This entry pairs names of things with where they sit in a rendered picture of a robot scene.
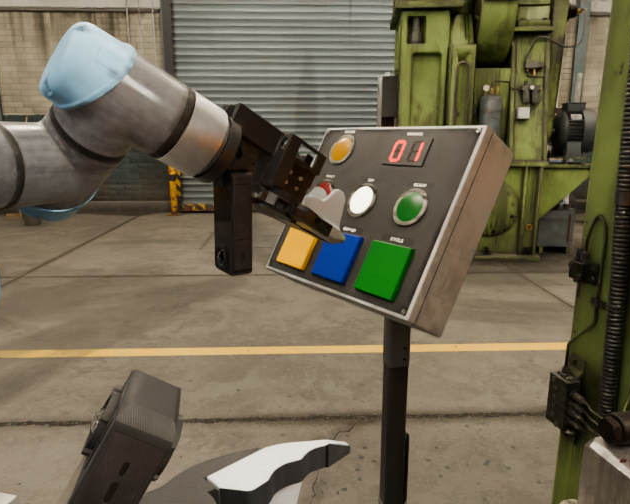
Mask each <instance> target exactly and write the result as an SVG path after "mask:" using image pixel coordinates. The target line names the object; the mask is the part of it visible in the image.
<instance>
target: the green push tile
mask: <svg viewBox="0 0 630 504"><path fill-rule="evenodd" d="M414 252H415V250H413V249H412V248H408V247H403V246H399V245H395V244H390V243H386V242H381V241H377V240H373V241H372V244H371V246H370V248H369V251H368V253H367V255H366V258H365V260H364V262H363V265H362V267H361V269H360V272H359V274H358V276H357V279H356V281H355V284H354V286H353V287H354V288H355V289H357V290H359V291H361V292H364V293H367V294H370V295H373V296H375V297H378V298H381V299H384V300H387V301H390V302H393V303H394V300H395V298H396V296H397V293H398V291H399V288H400V286H401V284H402V281H403V279H404V276H405V274H406V272H407V269H408V267H409V264H410V262H411V260H412V257H413V255H414Z"/></svg>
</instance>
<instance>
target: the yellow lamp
mask: <svg viewBox="0 0 630 504"><path fill-rule="evenodd" d="M350 147H351V140H350V139H349V138H343V139H341V140H339V141H338V142H337V143H336V145H335V146H334V148H333V150H332V159H333V160H334V161H339V160H341V159H343V158H344V157H345V156H346V155H347V153H348V152H349V150H350Z"/></svg>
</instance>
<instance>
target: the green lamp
mask: <svg viewBox="0 0 630 504"><path fill-rule="evenodd" d="M422 207H423V198H422V196H421V195H420V194H419V193H416V192H413V193H409V194H407V195H406V196H404V197H403V198H402V199H401V201H400V202H399V204H398V206H397V211H396V213H397V217H398V219H399V220H401V221H405V222H406V221H410V220H412V219H414V218H415V217H416V216H417V215H418V214H419V213H420V211H421V209H422Z"/></svg>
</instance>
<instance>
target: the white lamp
mask: <svg viewBox="0 0 630 504"><path fill-rule="evenodd" d="M372 196H373V194H372V190H371V189H370V188H369V187H362V188H360V189H359V190H357V191H356V192H355V194H354V195H353V197H352V199H351V202H350V208H351V210H352V212H354V213H360V212H362V211H364V210H365V209H366V208H367V207H368V206H369V204H370V202H371V200H372Z"/></svg>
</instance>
